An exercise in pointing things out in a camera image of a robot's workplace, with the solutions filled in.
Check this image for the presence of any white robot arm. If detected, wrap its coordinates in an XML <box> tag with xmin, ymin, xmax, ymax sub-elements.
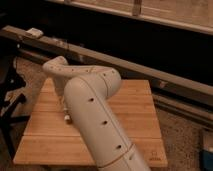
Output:
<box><xmin>43</xmin><ymin>56</ymin><xmax>151</xmax><ymax>171</ymax></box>

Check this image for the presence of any small white box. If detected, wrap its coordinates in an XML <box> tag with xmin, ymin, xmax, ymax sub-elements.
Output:
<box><xmin>26</xmin><ymin>28</ymin><xmax>43</xmax><ymax>38</ymax></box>

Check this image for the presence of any black tripod stand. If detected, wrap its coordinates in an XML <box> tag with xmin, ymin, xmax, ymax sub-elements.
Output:
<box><xmin>0</xmin><ymin>49</ymin><xmax>29</xmax><ymax>159</ymax></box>

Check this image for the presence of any long grey metal rail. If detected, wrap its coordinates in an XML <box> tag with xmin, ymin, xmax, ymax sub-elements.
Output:
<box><xmin>0</xmin><ymin>26</ymin><xmax>213</xmax><ymax>125</ymax></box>

